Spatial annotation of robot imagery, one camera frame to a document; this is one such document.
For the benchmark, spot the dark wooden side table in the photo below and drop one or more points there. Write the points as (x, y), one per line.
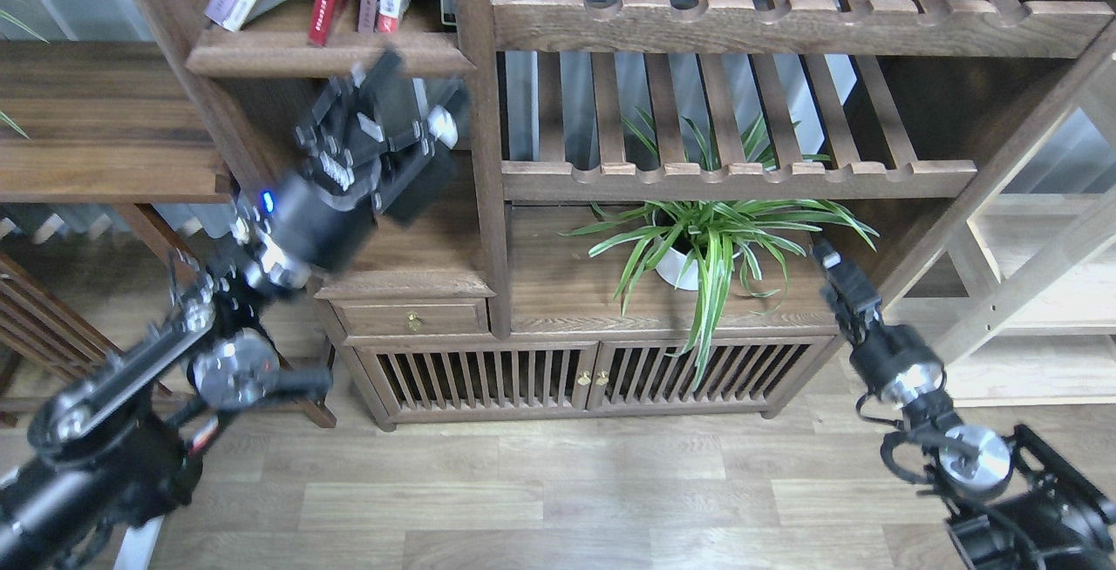
(98, 134)

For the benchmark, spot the light wooden shelf frame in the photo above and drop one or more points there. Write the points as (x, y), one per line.
(1021, 304)

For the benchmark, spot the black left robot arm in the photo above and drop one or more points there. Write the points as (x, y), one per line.
(126, 444)

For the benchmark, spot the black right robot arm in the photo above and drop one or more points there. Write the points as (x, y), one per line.
(1014, 502)

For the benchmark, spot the spider plant in white pot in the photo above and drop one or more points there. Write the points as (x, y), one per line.
(718, 241)

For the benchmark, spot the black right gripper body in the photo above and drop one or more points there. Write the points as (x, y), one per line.
(893, 360)

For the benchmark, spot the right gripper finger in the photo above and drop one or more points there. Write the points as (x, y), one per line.
(825, 254)

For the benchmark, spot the dark wooden bookshelf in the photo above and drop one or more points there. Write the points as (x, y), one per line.
(908, 112)

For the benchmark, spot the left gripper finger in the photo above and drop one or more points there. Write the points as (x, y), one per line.
(448, 112)
(367, 78)

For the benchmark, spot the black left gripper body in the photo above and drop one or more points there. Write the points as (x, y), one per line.
(368, 157)

